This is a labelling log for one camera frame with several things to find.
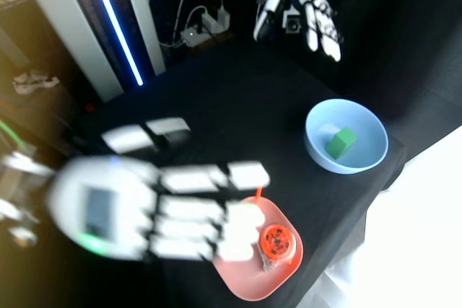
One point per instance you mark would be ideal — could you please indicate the light blue bowl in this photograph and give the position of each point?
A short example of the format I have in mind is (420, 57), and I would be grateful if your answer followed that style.
(368, 156)

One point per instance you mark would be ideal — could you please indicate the small white wrist camera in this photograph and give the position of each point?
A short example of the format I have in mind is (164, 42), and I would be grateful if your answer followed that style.
(293, 26)

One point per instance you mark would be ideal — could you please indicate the white plug adapter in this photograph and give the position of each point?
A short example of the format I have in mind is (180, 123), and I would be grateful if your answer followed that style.
(223, 19)

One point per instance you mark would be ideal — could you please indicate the black table cloth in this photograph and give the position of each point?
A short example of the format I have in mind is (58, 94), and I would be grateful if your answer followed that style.
(234, 106)

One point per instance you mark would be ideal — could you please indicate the blue white light strip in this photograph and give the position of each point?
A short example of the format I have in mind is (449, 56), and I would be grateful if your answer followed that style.
(115, 26)

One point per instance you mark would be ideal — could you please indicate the white power strip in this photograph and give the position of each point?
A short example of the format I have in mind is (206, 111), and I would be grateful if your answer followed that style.
(196, 35)

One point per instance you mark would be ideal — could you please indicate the green cube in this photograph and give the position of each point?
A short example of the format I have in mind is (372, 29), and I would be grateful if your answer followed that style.
(339, 144)

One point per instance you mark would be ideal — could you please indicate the white crumpled object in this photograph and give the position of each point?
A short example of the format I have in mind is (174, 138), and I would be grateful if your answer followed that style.
(34, 82)

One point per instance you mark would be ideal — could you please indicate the wide white post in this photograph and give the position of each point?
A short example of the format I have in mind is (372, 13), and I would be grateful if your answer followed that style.
(65, 16)

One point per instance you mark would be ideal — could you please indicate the pink square plate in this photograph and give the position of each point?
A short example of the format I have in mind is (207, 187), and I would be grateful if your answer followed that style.
(260, 282)

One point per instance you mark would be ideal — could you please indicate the narrow white post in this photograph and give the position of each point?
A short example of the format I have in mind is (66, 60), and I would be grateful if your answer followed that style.
(144, 16)

